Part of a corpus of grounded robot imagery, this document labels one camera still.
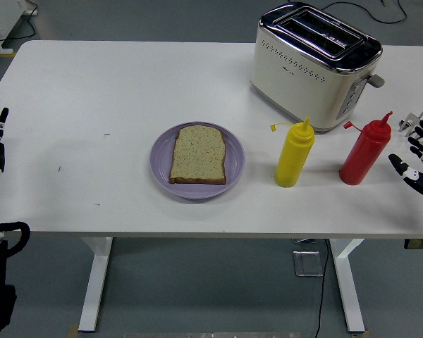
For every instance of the bread slice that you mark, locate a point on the bread slice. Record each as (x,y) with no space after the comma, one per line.
(199,155)

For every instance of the cream and chrome toaster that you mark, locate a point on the cream and chrome toaster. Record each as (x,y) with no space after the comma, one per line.
(303,88)

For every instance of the white equipment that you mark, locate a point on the white equipment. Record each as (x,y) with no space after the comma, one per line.
(0,21)

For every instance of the yellow squeeze bottle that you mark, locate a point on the yellow squeeze bottle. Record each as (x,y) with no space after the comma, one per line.
(292,158)

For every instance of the black table control panel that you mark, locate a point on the black table control panel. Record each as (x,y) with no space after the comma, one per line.
(421,244)

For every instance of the white table leg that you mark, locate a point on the white table leg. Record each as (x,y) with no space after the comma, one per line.
(349,281)
(95,281)

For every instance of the red squeeze bottle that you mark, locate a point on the red squeeze bottle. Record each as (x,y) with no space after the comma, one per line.
(363,158)

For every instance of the metal toast rack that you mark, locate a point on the metal toast rack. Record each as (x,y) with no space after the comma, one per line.
(410,121)

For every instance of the metal floor socket plate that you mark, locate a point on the metal floor socket plate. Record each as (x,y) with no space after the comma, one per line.
(307,263)

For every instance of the purple plate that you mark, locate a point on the purple plate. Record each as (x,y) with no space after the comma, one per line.
(197,190)

